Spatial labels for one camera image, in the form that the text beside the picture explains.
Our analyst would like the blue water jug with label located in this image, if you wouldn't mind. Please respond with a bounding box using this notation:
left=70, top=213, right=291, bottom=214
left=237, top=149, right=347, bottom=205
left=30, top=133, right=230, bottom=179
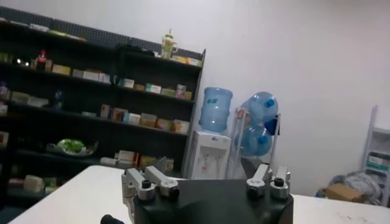
left=199, top=86, right=234, bottom=133

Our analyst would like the white storage rack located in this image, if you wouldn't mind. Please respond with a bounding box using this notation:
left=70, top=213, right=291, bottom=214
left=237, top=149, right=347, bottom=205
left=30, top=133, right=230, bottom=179
left=361, top=105, right=390, bottom=208

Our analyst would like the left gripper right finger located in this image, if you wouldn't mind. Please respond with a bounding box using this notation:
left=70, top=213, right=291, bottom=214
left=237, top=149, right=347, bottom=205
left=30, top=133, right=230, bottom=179
left=241, top=158, right=291, bottom=200

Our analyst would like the grey clothes pile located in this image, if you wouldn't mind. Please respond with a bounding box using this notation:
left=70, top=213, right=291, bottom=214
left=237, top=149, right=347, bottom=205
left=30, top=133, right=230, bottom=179
left=330, top=172, right=383, bottom=201

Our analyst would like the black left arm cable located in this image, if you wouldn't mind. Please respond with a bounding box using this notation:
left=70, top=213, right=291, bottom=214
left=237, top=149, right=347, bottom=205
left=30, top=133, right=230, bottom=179
left=100, top=214, right=126, bottom=224

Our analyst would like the bowl of green items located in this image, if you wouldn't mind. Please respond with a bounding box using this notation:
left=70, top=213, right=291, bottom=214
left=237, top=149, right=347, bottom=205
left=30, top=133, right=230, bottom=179
left=47, top=138, right=99, bottom=158

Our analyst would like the white wire jug rack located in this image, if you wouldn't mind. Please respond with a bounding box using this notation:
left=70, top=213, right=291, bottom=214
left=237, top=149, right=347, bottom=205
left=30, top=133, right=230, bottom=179
left=227, top=106, right=281, bottom=180

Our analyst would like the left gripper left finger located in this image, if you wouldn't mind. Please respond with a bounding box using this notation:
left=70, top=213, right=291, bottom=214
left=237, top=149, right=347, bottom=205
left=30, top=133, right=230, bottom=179
left=121, top=166, right=180, bottom=201

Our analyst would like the orange and white carton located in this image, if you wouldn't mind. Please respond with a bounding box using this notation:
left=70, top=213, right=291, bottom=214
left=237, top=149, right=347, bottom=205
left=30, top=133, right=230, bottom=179
left=157, top=118, right=173, bottom=131

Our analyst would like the cola bottle red label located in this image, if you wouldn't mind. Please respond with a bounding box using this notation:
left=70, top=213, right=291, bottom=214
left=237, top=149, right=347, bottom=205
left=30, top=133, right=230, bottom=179
left=36, top=50, right=48, bottom=71

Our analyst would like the pale yellow pitcher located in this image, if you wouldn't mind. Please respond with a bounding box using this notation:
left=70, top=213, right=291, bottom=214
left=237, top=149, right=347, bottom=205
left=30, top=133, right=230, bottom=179
left=160, top=29, right=179, bottom=59

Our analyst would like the white work table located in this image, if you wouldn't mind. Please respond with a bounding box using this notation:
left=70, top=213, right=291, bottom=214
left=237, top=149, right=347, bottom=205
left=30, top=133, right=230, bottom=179
left=9, top=165, right=390, bottom=224

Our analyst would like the dark blue bottle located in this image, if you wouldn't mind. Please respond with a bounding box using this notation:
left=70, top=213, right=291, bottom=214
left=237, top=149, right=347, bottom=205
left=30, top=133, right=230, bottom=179
left=54, top=89, right=65, bottom=110

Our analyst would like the wide white carton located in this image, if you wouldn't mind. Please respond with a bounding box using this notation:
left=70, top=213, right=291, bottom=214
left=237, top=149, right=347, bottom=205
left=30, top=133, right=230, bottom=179
left=82, top=70, right=100, bottom=82

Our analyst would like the white water dispenser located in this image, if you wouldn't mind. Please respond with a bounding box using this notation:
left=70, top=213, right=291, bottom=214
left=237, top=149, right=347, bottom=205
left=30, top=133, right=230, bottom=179
left=190, top=130, right=232, bottom=180

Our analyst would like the black shelf unit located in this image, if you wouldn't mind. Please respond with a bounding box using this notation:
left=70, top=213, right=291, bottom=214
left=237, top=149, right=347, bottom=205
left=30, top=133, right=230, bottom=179
left=0, top=5, right=207, bottom=211

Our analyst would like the yellow green carton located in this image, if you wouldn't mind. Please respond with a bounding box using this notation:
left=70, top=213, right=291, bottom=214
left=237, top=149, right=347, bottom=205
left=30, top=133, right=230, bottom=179
left=140, top=113, right=158, bottom=128

